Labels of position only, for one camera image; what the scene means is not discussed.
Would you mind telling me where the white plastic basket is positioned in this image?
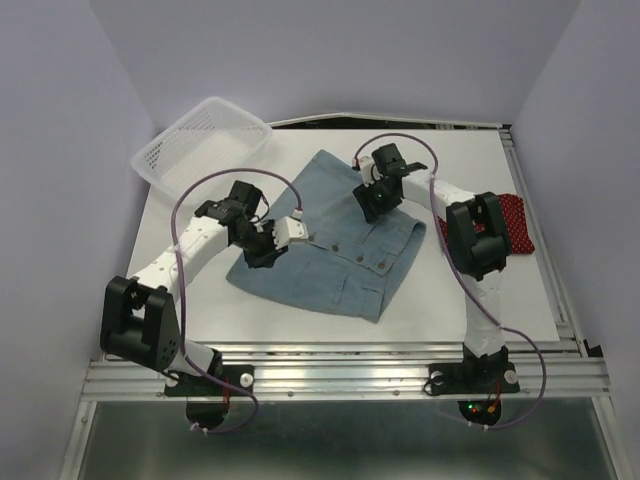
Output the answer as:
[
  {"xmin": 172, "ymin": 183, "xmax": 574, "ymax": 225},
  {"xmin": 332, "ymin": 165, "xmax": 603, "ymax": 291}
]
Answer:
[{"xmin": 130, "ymin": 97, "xmax": 272, "ymax": 203}]

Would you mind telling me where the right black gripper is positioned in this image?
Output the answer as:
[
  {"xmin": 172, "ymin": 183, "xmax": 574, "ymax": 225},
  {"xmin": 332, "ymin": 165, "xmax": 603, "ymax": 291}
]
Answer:
[{"xmin": 351, "ymin": 174, "xmax": 400, "ymax": 222}]

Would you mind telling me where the light blue denim skirt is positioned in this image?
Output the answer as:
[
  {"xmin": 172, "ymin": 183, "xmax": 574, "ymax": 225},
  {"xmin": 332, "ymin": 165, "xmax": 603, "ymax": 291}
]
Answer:
[{"xmin": 226, "ymin": 150, "xmax": 426, "ymax": 323}]

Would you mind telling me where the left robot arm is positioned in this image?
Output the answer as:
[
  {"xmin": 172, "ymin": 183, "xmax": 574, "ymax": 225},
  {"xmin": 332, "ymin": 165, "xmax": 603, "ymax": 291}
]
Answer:
[{"xmin": 100, "ymin": 181, "xmax": 288, "ymax": 394}]

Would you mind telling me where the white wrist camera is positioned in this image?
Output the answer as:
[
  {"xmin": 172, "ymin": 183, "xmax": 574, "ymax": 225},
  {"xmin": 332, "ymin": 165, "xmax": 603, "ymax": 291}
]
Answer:
[
  {"xmin": 352, "ymin": 156, "xmax": 382, "ymax": 187},
  {"xmin": 272, "ymin": 216, "xmax": 309, "ymax": 250}
]

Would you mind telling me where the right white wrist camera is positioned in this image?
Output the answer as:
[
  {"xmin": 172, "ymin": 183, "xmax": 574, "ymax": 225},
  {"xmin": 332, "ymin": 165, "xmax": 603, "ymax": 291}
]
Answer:
[{"xmin": 352, "ymin": 156, "xmax": 382, "ymax": 187}]

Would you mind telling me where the aluminium frame rail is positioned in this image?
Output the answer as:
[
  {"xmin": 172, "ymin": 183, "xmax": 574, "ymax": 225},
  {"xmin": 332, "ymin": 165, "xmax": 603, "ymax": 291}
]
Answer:
[{"xmin": 58, "ymin": 114, "xmax": 621, "ymax": 480}]

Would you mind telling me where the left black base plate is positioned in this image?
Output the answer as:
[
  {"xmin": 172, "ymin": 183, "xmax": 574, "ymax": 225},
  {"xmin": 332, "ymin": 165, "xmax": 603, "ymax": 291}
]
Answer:
[{"xmin": 164, "ymin": 364, "xmax": 255, "ymax": 398}]

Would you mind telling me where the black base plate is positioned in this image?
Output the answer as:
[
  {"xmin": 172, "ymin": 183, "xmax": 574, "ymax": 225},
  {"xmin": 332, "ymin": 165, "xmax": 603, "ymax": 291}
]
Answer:
[
  {"xmin": 164, "ymin": 364, "xmax": 255, "ymax": 398},
  {"xmin": 423, "ymin": 363, "xmax": 521, "ymax": 397}
]

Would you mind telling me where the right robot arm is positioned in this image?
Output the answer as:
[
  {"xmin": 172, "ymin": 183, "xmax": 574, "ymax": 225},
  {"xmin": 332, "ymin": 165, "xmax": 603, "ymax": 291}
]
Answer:
[{"xmin": 352, "ymin": 143, "xmax": 512, "ymax": 395}]

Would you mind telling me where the red polka dot skirt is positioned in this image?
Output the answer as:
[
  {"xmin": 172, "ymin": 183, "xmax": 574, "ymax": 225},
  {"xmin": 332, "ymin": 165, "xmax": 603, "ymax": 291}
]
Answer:
[{"xmin": 437, "ymin": 192, "xmax": 535, "ymax": 255}]

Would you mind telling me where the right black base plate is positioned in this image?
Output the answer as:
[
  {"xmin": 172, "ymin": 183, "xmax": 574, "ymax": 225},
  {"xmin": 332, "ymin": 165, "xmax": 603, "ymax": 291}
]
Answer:
[{"xmin": 423, "ymin": 363, "xmax": 521, "ymax": 397}]

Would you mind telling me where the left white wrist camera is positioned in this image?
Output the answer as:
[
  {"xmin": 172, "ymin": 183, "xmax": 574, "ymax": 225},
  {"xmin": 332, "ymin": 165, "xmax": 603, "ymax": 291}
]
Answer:
[{"xmin": 272, "ymin": 216, "xmax": 309, "ymax": 250}]

